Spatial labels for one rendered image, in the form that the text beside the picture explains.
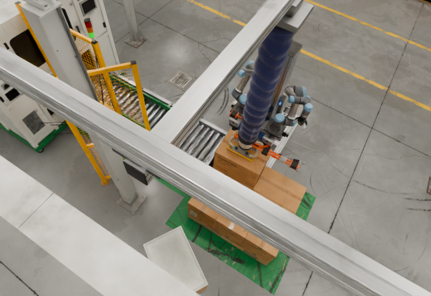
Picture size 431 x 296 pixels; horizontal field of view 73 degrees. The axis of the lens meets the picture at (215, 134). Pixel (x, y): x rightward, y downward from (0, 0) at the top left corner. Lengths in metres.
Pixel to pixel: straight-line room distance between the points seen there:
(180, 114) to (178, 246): 2.03
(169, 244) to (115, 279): 2.28
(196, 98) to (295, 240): 0.71
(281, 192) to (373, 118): 2.69
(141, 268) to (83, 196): 3.80
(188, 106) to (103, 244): 0.66
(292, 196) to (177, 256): 1.68
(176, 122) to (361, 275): 0.81
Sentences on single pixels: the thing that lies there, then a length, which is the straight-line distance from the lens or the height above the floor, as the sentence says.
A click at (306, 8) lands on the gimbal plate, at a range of 2.27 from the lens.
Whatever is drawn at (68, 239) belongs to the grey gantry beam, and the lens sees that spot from 0.90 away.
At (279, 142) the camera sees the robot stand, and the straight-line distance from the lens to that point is 4.68.
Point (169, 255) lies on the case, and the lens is 3.08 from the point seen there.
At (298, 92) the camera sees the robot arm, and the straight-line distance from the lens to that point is 3.42.
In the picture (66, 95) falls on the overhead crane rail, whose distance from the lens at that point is 1.18.
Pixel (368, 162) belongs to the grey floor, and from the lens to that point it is 5.37.
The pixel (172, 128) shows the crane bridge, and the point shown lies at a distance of 1.20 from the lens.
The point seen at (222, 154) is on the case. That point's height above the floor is 0.94.
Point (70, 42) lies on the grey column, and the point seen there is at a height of 2.74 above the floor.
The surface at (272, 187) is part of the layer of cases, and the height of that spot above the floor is 0.54.
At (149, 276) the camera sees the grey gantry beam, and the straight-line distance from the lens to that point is 0.83.
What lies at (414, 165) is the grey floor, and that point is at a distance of 5.78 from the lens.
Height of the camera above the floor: 4.03
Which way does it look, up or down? 56 degrees down
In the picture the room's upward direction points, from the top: 7 degrees clockwise
